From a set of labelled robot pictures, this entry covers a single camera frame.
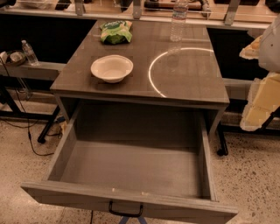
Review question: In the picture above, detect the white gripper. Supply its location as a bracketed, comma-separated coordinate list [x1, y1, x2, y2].
[239, 14, 280, 131]

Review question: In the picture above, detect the clear plastic water bottle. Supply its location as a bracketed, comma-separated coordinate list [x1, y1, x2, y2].
[170, 0, 188, 42]

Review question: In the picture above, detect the grey wooden drawer cabinet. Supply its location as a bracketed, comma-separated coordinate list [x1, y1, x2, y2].
[51, 19, 229, 134]

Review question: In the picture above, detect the open grey top drawer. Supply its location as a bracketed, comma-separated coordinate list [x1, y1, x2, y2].
[21, 101, 237, 224]

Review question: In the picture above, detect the small water bottle on shelf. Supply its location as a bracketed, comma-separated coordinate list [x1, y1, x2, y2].
[21, 39, 39, 66]

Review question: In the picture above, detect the grey side shelf right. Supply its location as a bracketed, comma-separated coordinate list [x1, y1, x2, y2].
[223, 78, 253, 100]

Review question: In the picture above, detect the grey side shelf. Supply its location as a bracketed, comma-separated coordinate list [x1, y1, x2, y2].
[223, 78, 253, 100]
[0, 61, 65, 81]

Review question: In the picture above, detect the white paper bowl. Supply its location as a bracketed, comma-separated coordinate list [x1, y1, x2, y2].
[90, 55, 134, 83]

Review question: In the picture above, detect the green chip bag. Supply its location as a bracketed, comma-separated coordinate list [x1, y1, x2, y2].
[100, 20, 132, 45]

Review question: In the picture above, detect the grey side shelf left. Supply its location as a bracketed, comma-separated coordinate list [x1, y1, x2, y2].
[0, 61, 65, 81]

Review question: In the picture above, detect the round tape roll on shelf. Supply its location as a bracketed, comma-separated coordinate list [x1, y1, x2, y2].
[5, 51, 25, 67]

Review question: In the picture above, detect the back counter with rail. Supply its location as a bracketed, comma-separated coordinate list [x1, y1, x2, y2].
[0, 0, 277, 29]

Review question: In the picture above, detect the black drawer handle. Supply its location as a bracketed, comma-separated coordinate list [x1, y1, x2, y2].
[108, 200, 144, 218]

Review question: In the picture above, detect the black floor cable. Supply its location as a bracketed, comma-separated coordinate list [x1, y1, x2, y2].
[0, 58, 64, 158]

